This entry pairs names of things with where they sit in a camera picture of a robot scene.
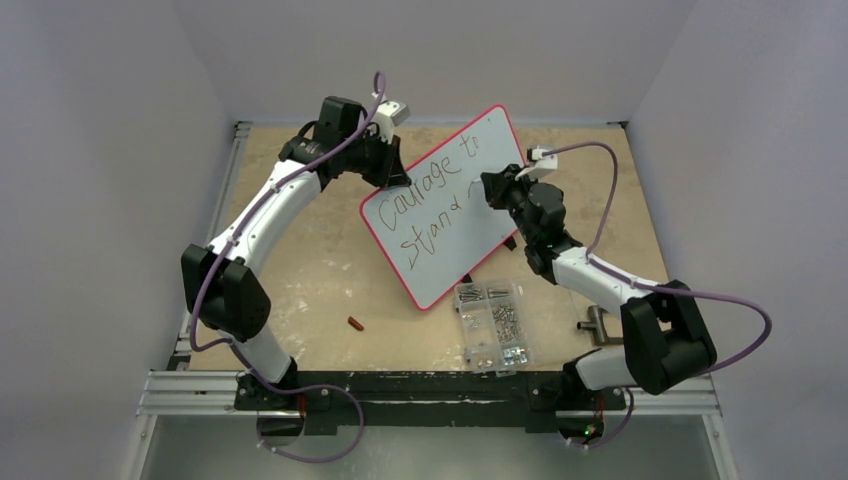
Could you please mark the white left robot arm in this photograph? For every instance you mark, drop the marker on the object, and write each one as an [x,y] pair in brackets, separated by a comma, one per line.
[226,302]

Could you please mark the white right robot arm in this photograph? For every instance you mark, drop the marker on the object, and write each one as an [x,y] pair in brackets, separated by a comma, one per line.
[664,336]

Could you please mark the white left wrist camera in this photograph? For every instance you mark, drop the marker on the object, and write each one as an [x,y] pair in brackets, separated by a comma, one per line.
[389,115]

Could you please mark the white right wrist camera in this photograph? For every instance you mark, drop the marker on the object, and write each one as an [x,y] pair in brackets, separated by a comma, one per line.
[541,161]

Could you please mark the clear screw organizer box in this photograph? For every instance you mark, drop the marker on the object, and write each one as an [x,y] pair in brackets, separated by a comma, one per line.
[492,317]

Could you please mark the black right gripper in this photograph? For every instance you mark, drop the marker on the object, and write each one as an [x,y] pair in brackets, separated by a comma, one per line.
[504,187]

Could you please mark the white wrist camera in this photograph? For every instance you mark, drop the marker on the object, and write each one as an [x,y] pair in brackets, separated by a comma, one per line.
[389,115]
[541,161]

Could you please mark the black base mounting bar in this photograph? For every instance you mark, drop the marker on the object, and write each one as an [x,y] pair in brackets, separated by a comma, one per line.
[535,401]

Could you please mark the brown marker cap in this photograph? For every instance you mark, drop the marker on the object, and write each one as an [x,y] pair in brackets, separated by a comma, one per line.
[354,323]

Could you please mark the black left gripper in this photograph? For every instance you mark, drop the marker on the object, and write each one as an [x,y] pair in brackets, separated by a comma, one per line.
[391,173]

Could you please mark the pink framed whiteboard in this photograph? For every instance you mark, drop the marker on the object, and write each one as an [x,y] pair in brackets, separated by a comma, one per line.
[438,229]

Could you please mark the aluminium table frame rail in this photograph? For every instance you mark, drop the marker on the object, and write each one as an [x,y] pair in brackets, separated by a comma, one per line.
[179,392]

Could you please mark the black metal bracket tool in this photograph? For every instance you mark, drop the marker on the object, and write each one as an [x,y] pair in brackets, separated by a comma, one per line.
[594,324]

